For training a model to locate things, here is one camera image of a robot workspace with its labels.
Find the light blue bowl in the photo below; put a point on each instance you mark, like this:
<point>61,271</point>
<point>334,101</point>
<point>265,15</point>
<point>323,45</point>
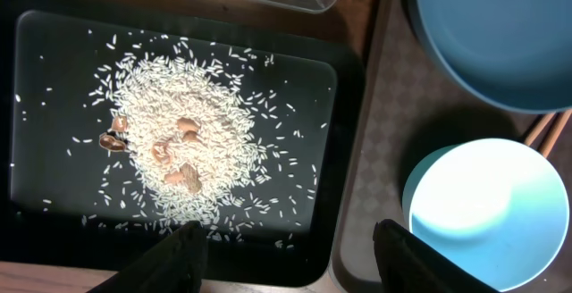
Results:
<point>494,207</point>

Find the black plastic tray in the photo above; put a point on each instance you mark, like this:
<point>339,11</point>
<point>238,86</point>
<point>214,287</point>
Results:
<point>61,240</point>

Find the wooden chopstick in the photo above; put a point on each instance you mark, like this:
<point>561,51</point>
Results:
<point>537,128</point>
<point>554,131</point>

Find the pile of rice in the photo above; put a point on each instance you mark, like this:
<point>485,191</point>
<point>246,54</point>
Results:
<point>150,132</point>

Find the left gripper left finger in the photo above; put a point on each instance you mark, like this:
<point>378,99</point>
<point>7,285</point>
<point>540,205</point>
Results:
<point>175,265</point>

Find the dark blue plate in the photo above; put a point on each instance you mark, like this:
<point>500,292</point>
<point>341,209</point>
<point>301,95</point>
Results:
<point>513,54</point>

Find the brown serving tray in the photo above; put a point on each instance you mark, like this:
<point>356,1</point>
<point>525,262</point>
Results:
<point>412,108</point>

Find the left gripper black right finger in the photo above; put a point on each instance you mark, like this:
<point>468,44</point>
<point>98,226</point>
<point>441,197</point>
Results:
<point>408,265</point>

